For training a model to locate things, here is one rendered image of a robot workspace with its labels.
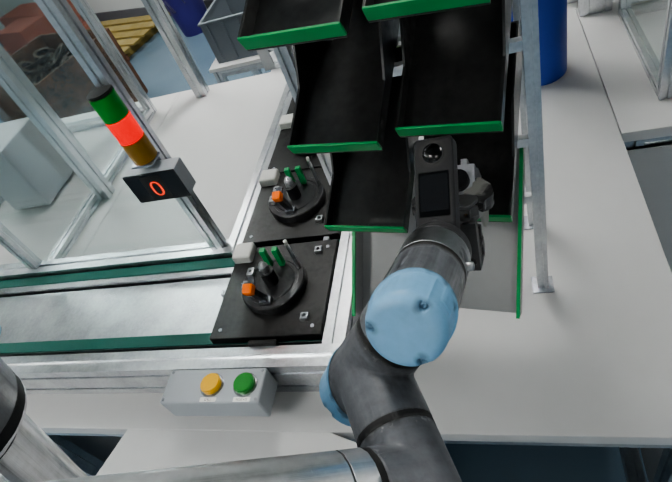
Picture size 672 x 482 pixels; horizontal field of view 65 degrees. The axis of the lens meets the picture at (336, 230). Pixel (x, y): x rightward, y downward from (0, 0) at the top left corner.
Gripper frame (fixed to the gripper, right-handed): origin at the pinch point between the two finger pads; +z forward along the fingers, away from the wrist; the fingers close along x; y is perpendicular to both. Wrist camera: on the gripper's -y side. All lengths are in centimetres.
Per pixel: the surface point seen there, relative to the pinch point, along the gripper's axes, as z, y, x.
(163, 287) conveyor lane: 19, 25, -78
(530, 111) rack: 8.0, -6.9, 9.5
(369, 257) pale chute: 9.9, 15.7, -19.6
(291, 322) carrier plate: 5.8, 27.0, -36.7
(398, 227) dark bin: -2.3, 5.4, -9.4
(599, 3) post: 121, -16, 27
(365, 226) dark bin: -1.9, 5.1, -14.6
